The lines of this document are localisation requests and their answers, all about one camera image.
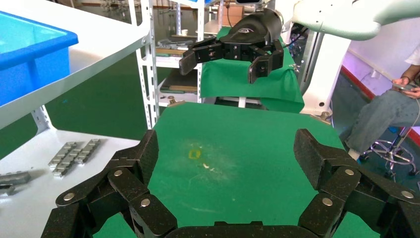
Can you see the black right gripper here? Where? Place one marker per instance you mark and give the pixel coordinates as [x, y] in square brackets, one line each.
[252, 29]

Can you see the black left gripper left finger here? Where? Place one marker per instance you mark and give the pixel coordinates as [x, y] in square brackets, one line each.
[128, 184]

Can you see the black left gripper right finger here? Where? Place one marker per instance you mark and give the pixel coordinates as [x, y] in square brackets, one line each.
[341, 179]

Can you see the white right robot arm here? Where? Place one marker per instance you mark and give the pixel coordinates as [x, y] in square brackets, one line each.
[344, 19]

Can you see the green cloth draped over stand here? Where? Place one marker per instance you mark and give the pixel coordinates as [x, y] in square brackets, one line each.
[229, 82]

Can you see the brown cardboard box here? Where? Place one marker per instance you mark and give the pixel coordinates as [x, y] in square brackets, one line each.
[234, 14]

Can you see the grey ribbed metal strip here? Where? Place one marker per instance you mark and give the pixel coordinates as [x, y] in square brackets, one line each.
[14, 178]
[62, 154]
[88, 150]
[67, 163]

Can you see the white paper cup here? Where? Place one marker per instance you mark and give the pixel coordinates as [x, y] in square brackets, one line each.
[184, 32]

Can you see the dark flat board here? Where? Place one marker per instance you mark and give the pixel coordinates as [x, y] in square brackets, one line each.
[178, 82]

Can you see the pile of metal tools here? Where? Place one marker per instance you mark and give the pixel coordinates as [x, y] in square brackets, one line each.
[174, 43]

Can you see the metal binder clip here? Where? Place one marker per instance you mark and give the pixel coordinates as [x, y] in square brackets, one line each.
[323, 116]
[177, 103]

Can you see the white storage rack with items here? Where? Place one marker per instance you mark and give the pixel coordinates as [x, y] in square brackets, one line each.
[167, 62]

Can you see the seated person in jeans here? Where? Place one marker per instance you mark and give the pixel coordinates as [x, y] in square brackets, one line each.
[377, 118]

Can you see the stool with chrome base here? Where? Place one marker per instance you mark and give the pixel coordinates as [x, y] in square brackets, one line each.
[401, 138]

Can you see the white robot torso column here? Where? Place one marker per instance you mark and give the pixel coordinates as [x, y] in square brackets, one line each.
[325, 75]

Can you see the green flat table cloth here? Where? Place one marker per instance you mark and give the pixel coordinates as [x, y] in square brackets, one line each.
[246, 157]

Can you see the mobile phone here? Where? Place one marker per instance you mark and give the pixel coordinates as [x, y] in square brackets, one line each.
[405, 87]

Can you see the blue plastic bin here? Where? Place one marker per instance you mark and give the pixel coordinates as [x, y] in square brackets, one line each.
[32, 69]

